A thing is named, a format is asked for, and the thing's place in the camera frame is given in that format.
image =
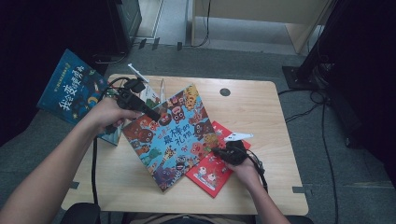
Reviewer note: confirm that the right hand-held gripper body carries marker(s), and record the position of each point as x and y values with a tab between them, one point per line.
236	152

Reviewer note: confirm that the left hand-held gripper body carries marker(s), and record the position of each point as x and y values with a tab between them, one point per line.
129	96

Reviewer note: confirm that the white caterpillar picture book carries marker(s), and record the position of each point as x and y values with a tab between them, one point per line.
151	98

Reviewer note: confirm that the red picture book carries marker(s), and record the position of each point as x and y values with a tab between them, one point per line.
211	177

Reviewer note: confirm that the clear acrylic book rack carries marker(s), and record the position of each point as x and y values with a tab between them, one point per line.
162	90

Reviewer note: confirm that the light blue animals picture book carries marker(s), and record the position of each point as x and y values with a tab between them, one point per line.
174	140

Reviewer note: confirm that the dark blue monster picture book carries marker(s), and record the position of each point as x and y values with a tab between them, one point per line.
68	90

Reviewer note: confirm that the person's right hand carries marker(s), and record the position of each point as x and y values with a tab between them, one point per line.
247	174

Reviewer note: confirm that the person's left hand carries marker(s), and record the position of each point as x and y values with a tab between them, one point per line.
106	113

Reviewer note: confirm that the black round table grommet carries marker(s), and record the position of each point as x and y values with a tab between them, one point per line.
224	92

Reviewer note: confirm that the black cabinet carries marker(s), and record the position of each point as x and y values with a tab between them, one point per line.
126	21

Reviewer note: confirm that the black chair armrest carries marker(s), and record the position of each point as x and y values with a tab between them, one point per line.
81	214
297	220

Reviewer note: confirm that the black metal stand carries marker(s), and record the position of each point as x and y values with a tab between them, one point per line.
311	62

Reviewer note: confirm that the dark curtain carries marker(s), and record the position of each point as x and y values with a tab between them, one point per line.
373	77
18	31

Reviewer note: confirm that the beige wooden desk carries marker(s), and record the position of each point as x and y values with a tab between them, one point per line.
249	11

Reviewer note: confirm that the black stand base plate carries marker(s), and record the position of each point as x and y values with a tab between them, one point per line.
101	67

